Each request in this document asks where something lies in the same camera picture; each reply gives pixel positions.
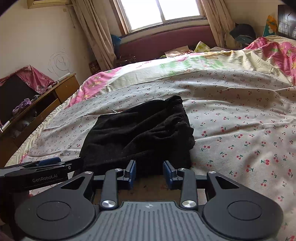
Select wooden side desk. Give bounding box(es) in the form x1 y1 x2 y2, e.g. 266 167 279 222
1 74 79 167

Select colourful yellow green pillow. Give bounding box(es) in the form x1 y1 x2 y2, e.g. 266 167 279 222
262 15 278 37

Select pink cloth on desk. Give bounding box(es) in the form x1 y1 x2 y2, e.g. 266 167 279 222
0 65 57 94

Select black pants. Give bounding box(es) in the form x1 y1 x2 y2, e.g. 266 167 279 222
79 95 195 176

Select dark clothes pile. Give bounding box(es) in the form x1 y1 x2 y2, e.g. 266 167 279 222
229 24 256 46

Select blue bag by curtain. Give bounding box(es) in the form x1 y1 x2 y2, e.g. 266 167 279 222
111 34 121 57

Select maroon headboard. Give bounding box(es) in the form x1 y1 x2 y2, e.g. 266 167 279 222
116 25 217 62

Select cherry print bed sheet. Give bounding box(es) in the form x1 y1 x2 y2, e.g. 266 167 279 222
23 69 295 240

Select beige curtain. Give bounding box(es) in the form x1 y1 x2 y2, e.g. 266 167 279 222
201 0 238 49
72 0 116 71

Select purple item on desk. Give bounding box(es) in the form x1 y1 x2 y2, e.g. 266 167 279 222
12 98 32 116

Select air conditioner unit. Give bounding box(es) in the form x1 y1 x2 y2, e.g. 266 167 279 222
27 0 72 9

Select beige left curtain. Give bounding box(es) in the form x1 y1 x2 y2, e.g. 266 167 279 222
72 0 116 71

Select beige right curtain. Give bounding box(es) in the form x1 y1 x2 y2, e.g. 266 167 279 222
201 0 238 49

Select dark wooden cabinet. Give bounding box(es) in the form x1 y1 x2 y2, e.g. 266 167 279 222
277 4 296 40

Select window with white frame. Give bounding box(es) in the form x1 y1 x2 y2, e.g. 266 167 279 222
110 0 206 34

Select pink floral quilt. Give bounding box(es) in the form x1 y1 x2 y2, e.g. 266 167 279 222
66 35 295 108

